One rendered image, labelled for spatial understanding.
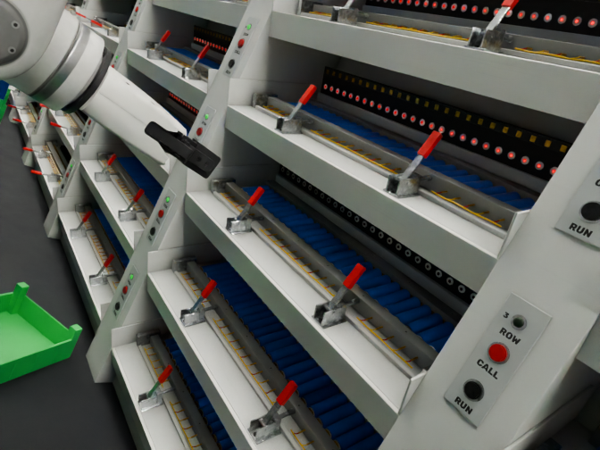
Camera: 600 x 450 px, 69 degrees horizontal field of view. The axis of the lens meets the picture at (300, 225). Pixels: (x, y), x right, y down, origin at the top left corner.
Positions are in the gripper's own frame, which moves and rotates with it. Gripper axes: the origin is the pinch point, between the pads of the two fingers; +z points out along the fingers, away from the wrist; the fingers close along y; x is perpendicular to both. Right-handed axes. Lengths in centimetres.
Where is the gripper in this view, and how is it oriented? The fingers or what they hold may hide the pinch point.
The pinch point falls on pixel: (200, 159)
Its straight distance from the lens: 55.8
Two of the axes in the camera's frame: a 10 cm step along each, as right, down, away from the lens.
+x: 6.0, -8.0, -0.3
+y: 5.5, 4.4, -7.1
